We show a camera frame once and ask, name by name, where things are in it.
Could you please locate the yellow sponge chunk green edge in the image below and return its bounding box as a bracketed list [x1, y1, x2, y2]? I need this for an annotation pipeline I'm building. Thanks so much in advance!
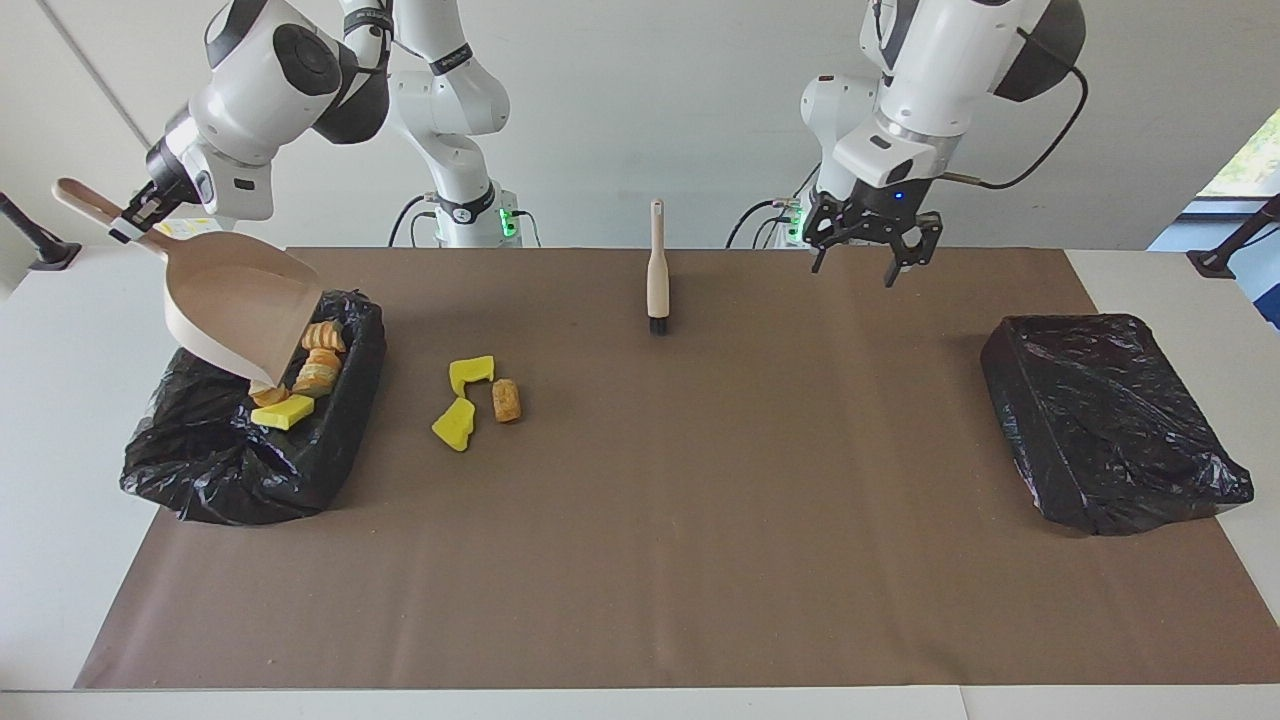
[250, 395, 316, 431]

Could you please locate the beige plastic dustpan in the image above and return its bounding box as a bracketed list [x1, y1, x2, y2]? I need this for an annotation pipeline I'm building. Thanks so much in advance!
[52, 177, 323, 387]

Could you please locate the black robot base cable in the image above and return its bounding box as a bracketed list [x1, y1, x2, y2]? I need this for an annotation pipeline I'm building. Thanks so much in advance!
[388, 193, 441, 248]
[727, 193, 806, 249]

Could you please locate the window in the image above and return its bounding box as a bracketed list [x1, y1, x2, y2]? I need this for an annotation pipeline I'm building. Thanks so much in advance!
[1196, 105, 1280, 201]

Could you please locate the white wall socket box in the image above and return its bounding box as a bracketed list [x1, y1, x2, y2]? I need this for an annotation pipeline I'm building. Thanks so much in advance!
[133, 189, 238, 240]

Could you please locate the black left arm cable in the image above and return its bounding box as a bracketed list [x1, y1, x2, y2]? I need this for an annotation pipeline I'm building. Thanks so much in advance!
[940, 28, 1091, 191]

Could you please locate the notched yellow sponge chunk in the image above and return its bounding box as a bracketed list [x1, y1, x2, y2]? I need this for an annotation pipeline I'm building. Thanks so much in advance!
[448, 355, 496, 398]

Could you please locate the black bag wrapped box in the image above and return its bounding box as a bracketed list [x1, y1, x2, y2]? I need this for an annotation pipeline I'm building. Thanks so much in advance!
[980, 314, 1255, 537]

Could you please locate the brown paper table mat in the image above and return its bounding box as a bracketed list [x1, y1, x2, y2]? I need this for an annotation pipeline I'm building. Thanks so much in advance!
[75, 247, 1280, 691]

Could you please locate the beige handled hand brush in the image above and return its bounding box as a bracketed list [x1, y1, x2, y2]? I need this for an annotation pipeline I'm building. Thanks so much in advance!
[646, 199, 672, 335]

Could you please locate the white wall cable duct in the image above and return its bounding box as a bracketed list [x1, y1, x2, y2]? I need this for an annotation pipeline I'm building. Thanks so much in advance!
[38, 0, 169, 193]

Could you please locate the black bag lined bin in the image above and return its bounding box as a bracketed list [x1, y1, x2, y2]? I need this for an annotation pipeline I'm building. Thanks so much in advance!
[120, 290, 387, 527]

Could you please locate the black stand foot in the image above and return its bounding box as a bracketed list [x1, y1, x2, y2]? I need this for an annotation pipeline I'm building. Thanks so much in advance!
[1186, 193, 1280, 280]
[0, 190, 83, 272]

